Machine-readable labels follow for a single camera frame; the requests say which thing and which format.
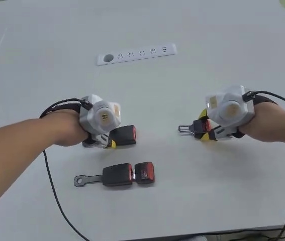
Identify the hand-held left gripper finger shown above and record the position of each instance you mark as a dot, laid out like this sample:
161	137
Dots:
104	141

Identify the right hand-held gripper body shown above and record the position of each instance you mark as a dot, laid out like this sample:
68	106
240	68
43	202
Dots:
232	110

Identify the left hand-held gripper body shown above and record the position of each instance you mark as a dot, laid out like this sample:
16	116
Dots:
99	115

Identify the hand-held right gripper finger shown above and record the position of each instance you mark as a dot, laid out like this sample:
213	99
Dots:
203	115
215	134

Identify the person's right hand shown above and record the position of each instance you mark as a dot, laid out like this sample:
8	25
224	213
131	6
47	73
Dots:
260	123

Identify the person's left hand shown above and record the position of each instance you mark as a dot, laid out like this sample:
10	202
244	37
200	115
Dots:
68	130

